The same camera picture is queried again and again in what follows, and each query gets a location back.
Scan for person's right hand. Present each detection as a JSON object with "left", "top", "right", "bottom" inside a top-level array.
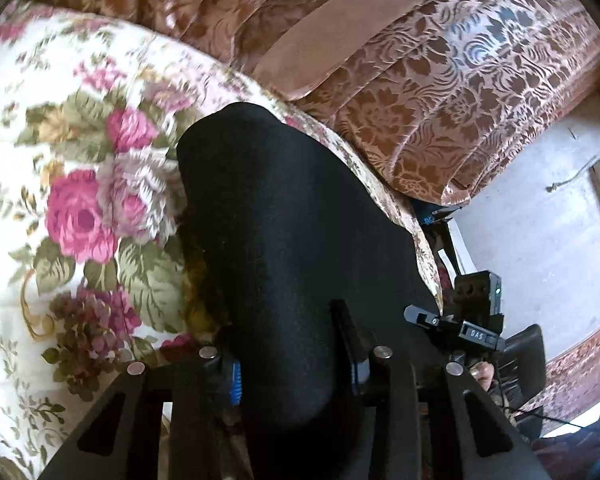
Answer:
[{"left": 469, "top": 360, "right": 497, "bottom": 392}]

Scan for red patterned rug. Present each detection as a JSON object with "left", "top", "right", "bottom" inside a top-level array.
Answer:
[{"left": 542, "top": 312, "right": 600, "bottom": 413}]

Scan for black pants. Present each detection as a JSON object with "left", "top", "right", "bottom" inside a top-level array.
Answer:
[{"left": 177, "top": 102, "right": 443, "bottom": 480}]

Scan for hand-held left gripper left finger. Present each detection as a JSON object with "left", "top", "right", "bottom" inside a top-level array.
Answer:
[{"left": 40, "top": 345, "right": 253, "bottom": 480}]

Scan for floral bedsheet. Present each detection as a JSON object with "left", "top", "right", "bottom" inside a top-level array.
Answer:
[{"left": 0, "top": 0, "right": 443, "bottom": 480}]

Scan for black cable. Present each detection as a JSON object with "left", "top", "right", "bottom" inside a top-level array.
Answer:
[{"left": 510, "top": 407, "right": 598, "bottom": 432}]

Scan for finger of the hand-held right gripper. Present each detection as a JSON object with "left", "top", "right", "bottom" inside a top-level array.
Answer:
[{"left": 403, "top": 305, "right": 462, "bottom": 347}]

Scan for brown floral quilt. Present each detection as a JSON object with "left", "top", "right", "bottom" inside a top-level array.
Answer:
[{"left": 17, "top": 0, "right": 406, "bottom": 71}]

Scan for black chair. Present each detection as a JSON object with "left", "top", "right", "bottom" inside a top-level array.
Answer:
[{"left": 500, "top": 324, "right": 547, "bottom": 438}]

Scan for dark blue cloth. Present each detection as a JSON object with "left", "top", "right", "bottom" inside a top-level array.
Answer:
[{"left": 411, "top": 199, "right": 457, "bottom": 227}]

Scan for brown floral pillow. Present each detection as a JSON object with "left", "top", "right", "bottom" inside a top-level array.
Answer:
[{"left": 255, "top": 0, "right": 600, "bottom": 207}]

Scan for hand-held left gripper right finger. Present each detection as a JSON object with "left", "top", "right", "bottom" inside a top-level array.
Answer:
[{"left": 330, "top": 299, "right": 551, "bottom": 480}]

